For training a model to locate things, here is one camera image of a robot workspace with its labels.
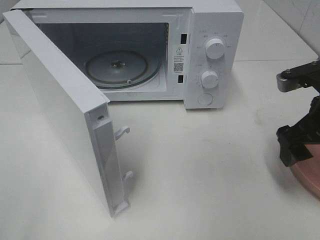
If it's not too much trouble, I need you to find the white microwave oven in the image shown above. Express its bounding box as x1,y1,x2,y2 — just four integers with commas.
9,0,244,109

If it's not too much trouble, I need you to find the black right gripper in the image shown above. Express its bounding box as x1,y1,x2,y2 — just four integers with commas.
276,95,320,167

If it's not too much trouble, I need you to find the round white door release button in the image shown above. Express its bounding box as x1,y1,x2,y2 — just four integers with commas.
197,93,213,106

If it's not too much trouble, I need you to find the white microwave door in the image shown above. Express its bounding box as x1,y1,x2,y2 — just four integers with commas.
4,9,133,217

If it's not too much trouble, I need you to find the white upper microwave knob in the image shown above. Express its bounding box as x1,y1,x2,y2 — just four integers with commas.
205,37,226,60

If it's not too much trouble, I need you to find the white warning label sticker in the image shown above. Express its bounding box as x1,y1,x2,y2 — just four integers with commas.
172,44,187,74

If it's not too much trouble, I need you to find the white lower microwave knob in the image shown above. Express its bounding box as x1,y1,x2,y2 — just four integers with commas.
201,70,219,89

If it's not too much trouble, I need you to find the white microwave knob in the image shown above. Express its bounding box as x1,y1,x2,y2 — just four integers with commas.
201,70,219,89
205,37,226,60

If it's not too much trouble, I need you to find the glass microwave turntable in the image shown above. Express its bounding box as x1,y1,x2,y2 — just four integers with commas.
85,50,161,90

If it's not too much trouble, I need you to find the pink round plate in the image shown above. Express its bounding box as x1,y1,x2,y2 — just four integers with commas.
290,144,320,200

